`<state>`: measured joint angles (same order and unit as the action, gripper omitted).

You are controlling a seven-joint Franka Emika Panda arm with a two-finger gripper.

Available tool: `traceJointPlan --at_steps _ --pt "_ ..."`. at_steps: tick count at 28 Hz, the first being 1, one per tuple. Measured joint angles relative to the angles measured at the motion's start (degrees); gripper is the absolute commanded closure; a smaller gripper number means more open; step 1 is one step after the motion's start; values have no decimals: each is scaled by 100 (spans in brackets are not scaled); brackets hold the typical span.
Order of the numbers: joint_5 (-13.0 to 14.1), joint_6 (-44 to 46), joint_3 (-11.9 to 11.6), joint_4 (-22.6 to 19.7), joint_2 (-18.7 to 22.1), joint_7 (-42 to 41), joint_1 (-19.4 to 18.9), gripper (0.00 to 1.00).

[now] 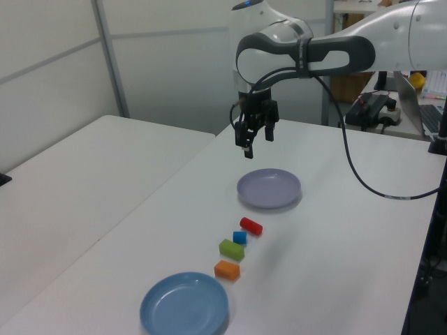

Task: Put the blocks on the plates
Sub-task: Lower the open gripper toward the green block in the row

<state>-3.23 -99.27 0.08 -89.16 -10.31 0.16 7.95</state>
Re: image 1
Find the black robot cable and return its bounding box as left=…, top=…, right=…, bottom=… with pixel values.
left=229, top=64, right=447, bottom=202

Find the lilac plate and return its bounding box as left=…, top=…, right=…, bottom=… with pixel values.
left=236, top=168, right=302, bottom=210

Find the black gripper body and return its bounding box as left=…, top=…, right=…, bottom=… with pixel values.
left=238, top=89, right=279, bottom=124

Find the grey partition post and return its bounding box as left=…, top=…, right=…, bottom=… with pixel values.
left=93, top=0, right=131, bottom=119
left=320, top=0, right=337, bottom=126

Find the silver laptop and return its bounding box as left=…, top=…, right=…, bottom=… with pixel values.
left=393, top=70, right=446, bottom=137

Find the orange rectangular block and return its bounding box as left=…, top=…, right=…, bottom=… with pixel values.
left=213, top=260, right=241, bottom=282

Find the yellow round object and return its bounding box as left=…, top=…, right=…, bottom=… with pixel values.
left=409, top=72, right=426, bottom=91

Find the blue plate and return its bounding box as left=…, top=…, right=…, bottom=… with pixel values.
left=139, top=271, right=230, bottom=335

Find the black power supply box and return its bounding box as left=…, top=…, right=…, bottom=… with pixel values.
left=344, top=92, right=399, bottom=132

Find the brown wooden panel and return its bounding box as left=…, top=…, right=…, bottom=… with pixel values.
left=340, top=13, right=364, bottom=31

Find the red cylinder block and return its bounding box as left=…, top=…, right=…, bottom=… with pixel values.
left=239, top=216, right=264, bottom=237

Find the green rectangular block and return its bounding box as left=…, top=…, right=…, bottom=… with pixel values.
left=218, top=238, right=244, bottom=262

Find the black metal frame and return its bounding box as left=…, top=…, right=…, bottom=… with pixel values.
left=400, top=181, right=447, bottom=335

